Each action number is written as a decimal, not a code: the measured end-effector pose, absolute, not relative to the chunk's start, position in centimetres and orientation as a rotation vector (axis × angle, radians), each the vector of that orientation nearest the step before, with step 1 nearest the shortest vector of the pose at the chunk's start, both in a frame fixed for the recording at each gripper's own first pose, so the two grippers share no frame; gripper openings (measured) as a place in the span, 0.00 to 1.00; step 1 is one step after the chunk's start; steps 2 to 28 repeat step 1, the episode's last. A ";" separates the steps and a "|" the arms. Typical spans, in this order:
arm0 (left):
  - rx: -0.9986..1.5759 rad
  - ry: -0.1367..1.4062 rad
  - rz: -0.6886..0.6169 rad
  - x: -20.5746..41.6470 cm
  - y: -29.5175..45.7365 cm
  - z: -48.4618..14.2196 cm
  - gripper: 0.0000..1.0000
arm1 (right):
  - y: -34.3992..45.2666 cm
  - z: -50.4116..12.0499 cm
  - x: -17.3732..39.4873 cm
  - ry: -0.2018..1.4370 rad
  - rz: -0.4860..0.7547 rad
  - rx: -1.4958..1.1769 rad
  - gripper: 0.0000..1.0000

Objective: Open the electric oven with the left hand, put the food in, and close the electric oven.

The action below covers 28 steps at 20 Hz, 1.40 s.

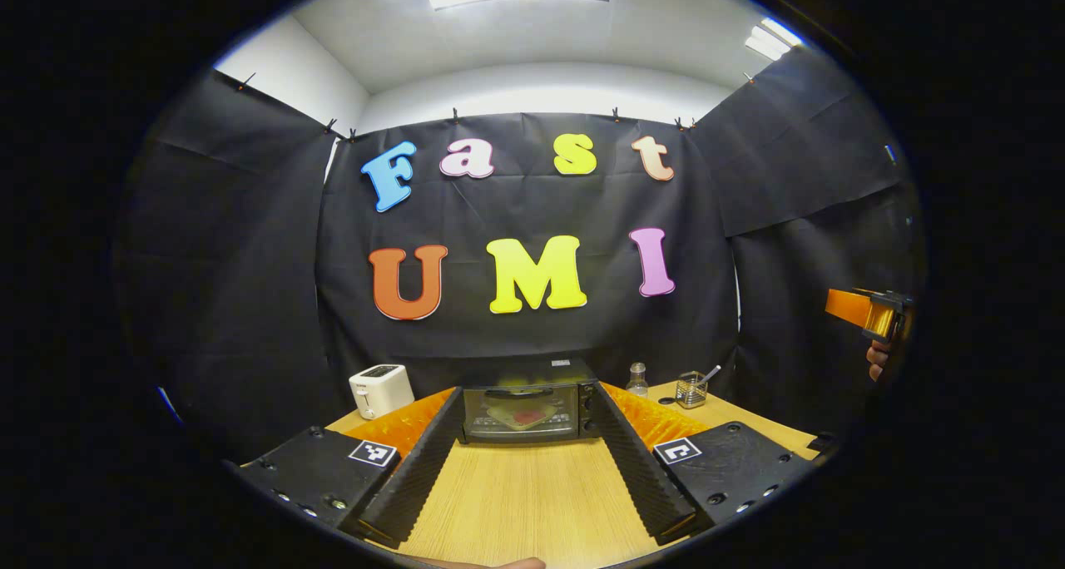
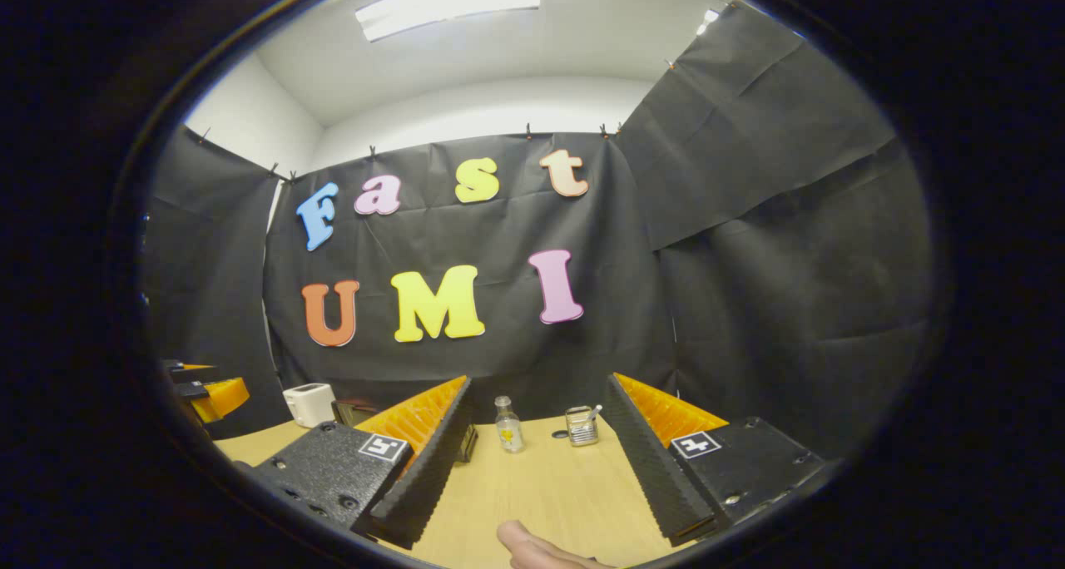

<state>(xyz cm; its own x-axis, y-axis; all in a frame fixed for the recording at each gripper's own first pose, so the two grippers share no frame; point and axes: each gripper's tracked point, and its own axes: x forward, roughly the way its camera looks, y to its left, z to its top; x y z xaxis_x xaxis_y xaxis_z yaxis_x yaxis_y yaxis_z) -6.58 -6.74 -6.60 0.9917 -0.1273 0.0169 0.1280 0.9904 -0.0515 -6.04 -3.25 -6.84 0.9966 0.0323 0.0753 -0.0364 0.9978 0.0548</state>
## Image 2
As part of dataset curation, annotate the white toaster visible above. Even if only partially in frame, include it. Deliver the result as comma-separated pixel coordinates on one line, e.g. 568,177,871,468
282,383,337,429

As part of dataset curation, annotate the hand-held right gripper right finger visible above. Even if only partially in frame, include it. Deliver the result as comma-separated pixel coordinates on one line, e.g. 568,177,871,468
603,373,825,547

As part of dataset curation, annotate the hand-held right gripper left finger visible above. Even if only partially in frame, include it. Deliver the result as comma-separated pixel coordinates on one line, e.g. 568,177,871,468
250,375,473,551

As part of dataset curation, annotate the long ceiling light panel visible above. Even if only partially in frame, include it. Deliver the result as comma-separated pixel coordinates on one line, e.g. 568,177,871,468
355,0,542,42

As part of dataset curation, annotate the clear glass bottle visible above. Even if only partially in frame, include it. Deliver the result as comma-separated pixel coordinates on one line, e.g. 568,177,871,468
494,396,525,454

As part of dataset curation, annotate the metal wire utensil holder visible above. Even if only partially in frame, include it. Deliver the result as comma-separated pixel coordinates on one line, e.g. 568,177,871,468
566,406,600,448

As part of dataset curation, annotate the black electric oven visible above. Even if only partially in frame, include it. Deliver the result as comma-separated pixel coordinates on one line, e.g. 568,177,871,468
331,397,480,465

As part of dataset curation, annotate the black backdrop cloth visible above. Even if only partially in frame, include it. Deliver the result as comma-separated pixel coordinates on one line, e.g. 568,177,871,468
137,0,937,462

